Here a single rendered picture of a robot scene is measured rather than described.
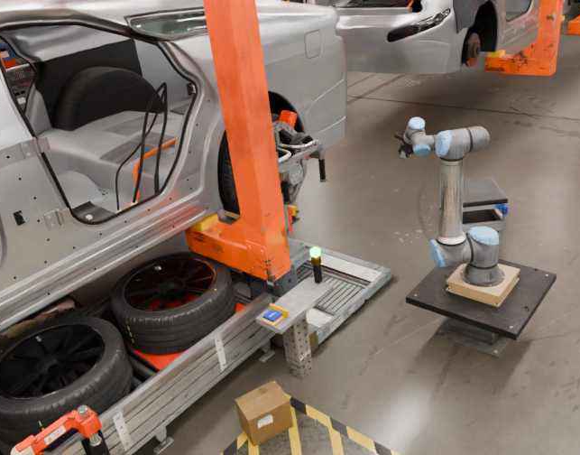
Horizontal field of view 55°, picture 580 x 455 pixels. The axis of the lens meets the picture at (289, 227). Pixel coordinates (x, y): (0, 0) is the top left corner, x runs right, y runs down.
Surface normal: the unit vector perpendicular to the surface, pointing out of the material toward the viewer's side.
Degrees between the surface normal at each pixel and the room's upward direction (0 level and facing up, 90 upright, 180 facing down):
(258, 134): 90
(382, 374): 0
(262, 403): 0
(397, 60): 107
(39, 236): 91
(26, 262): 92
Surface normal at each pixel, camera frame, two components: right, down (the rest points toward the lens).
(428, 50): -0.01, 0.49
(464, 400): -0.11, -0.87
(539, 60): -0.64, 0.43
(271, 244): 0.76, 0.23
